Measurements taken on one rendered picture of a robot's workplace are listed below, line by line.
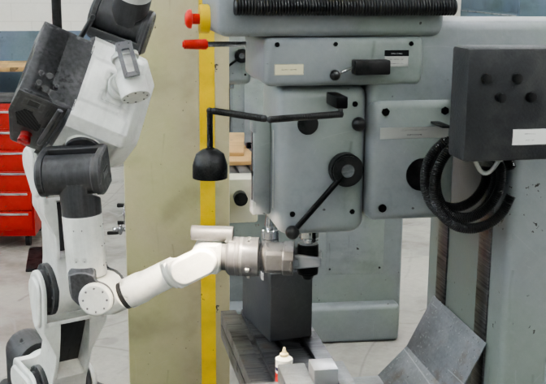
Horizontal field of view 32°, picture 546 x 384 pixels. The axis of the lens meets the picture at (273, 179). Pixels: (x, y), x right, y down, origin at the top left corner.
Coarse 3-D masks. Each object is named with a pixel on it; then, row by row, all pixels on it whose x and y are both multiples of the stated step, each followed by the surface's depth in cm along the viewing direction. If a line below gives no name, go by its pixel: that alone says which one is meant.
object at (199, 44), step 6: (186, 42) 205; (192, 42) 206; (198, 42) 206; (204, 42) 206; (210, 42) 207; (216, 42) 207; (222, 42) 207; (228, 42) 208; (234, 42) 208; (240, 42) 208; (186, 48) 206; (192, 48) 206; (198, 48) 206; (204, 48) 206
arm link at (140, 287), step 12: (156, 264) 214; (108, 276) 216; (120, 276) 221; (132, 276) 214; (144, 276) 213; (156, 276) 212; (120, 288) 213; (132, 288) 212; (144, 288) 212; (156, 288) 212; (168, 288) 214; (120, 300) 213; (132, 300) 213; (144, 300) 214; (108, 312) 214
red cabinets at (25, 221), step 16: (0, 96) 653; (0, 112) 625; (0, 128) 628; (0, 144) 630; (16, 144) 631; (0, 160) 633; (16, 160) 633; (0, 176) 635; (16, 176) 636; (0, 192) 637; (16, 192) 638; (0, 208) 640; (16, 208) 640; (32, 208) 642; (0, 224) 642; (16, 224) 643; (32, 224) 644
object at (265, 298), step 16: (256, 288) 256; (272, 288) 246; (288, 288) 247; (304, 288) 249; (256, 304) 257; (272, 304) 247; (288, 304) 248; (304, 304) 250; (256, 320) 258; (272, 320) 247; (288, 320) 249; (304, 320) 251; (272, 336) 248; (288, 336) 250; (304, 336) 252
